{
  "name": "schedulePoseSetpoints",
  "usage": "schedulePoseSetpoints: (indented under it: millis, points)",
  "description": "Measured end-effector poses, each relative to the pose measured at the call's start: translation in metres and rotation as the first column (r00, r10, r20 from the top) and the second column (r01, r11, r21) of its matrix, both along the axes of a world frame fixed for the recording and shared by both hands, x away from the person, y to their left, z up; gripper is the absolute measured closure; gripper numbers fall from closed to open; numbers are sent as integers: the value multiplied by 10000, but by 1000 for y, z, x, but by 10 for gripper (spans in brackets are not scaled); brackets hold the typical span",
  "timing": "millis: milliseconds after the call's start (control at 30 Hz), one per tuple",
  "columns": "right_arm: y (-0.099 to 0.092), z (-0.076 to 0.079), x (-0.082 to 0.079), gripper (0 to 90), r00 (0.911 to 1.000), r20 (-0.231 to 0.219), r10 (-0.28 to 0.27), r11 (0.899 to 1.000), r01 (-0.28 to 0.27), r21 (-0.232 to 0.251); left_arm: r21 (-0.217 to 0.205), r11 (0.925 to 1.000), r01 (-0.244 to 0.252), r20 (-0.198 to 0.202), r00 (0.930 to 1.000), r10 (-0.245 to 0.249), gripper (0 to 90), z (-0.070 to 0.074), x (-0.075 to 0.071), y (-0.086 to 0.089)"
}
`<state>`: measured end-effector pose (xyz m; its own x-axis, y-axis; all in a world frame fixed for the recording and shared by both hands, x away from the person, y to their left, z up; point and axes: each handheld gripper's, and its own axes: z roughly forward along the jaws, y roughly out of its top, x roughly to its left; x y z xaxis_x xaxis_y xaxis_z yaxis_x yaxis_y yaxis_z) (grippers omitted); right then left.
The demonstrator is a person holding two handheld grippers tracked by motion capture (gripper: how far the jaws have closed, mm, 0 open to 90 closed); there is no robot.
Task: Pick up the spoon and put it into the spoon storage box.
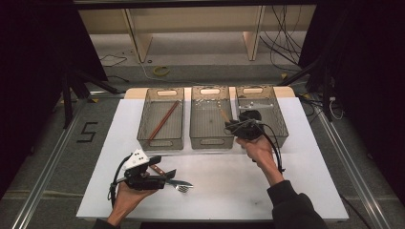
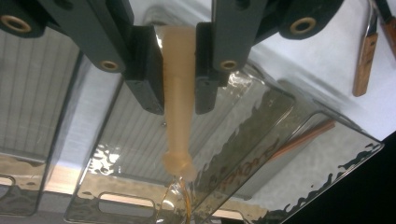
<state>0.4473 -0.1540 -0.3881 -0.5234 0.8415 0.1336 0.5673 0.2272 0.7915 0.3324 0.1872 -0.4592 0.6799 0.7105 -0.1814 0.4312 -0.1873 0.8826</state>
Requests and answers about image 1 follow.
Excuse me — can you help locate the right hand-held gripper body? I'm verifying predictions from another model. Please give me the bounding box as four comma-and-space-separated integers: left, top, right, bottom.
233, 110, 266, 141

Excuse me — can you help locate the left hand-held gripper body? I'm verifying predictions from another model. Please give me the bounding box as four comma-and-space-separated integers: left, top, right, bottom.
122, 148, 167, 192

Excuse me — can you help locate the wooden-handled steel knife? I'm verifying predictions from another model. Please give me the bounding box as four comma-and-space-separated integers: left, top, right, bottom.
148, 163, 195, 188

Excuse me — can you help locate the medium smoked clear plastic bin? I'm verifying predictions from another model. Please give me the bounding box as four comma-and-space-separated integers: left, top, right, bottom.
189, 85, 236, 151

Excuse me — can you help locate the large smoked clear plastic bin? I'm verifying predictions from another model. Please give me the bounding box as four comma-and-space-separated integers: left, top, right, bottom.
137, 87, 185, 152

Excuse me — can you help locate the silver metal utensil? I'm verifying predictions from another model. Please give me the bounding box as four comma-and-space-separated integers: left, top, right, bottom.
238, 101, 275, 112

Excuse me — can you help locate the small smoked clear plastic bin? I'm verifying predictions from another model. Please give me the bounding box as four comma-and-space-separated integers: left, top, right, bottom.
234, 85, 289, 149

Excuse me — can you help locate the brown wooden chopstick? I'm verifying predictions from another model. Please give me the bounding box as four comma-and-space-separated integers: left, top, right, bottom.
146, 100, 180, 142
148, 100, 181, 141

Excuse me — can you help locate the person's left hand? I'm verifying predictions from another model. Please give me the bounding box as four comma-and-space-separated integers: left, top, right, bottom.
112, 181, 160, 215

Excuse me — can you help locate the person's right hand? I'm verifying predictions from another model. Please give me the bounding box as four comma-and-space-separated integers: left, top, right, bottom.
235, 135, 279, 175

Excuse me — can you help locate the black metal stand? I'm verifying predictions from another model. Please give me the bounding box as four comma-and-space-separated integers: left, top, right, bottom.
60, 65, 120, 130
276, 56, 333, 123

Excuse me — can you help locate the yellow tape roll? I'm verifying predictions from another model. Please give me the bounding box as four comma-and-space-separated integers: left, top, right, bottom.
152, 65, 171, 77

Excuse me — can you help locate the beige wooden bench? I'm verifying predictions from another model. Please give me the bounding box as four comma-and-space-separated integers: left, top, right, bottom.
77, 4, 318, 63

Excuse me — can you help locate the black curtain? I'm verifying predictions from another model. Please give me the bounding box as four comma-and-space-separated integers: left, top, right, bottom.
0, 0, 109, 198
297, 0, 405, 204

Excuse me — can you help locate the black metal beam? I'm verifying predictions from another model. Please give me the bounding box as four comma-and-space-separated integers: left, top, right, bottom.
73, 0, 319, 10

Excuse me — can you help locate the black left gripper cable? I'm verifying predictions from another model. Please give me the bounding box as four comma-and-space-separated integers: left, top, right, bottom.
108, 154, 132, 208

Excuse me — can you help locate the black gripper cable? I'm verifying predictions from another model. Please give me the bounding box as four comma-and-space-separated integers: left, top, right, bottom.
108, 154, 132, 208
259, 122, 287, 175

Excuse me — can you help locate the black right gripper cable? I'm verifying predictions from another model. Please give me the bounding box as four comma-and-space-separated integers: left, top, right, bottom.
259, 122, 287, 175

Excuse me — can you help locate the white floor cable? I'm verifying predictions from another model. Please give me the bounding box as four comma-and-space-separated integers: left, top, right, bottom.
135, 52, 224, 87

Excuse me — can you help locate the aluminium floor rail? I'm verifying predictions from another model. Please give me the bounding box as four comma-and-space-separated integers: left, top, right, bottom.
313, 104, 393, 229
11, 94, 90, 229

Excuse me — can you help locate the bundle of black cables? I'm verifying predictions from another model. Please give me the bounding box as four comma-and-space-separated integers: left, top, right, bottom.
259, 4, 304, 66

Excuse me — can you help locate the thin black floor cable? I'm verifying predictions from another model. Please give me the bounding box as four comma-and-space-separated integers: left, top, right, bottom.
98, 53, 128, 69

